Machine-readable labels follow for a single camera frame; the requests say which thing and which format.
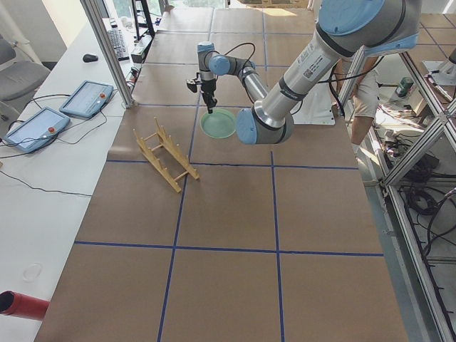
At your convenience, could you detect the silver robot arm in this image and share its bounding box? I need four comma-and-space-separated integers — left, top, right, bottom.
187, 1, 422, 145

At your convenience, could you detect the black keyboard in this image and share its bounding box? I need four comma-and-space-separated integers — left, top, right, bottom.
107, 28, 130, 61

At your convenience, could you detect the aluminium frame post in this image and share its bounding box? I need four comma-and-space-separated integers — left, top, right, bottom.
80, 0, 136, 108

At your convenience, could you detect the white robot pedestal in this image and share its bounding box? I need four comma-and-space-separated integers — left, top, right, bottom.
291, 85, 336, 125

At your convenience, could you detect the person in beige shirt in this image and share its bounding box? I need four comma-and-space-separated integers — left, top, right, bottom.
351, 56, 380, 156

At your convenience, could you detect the far blue teach pendant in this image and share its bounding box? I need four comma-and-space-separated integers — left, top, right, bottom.
59, 81, 114, 118

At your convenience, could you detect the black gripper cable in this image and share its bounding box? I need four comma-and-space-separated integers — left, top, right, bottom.
213, 42, 257, 78

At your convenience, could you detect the near blue teach pendant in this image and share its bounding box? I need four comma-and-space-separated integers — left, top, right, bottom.
4, 107, 71, 152

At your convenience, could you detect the red cylinder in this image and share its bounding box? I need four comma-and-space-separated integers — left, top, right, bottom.
1, 291, 49, 321

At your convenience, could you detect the wooden plate rack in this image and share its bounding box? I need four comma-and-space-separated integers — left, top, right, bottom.
133, 117, 200, 193

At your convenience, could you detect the blue teach pendant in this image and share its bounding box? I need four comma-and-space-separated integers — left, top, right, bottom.
59, 81, 114, 118
4, 107, 71, 152

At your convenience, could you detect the green ceramic plate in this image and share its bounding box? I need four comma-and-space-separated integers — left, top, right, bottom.
200, 108, 236, 139

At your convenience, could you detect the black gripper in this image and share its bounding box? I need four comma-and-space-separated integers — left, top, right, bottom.
201, 78, 217, 114

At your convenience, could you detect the black computer mouse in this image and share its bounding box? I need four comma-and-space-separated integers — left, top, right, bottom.
83, 53, 98, 63

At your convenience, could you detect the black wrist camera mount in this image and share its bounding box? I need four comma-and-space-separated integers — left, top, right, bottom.
186, 72, 201, 93

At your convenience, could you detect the grey office chair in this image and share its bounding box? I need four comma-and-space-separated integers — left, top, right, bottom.
1, 36, 50, 122

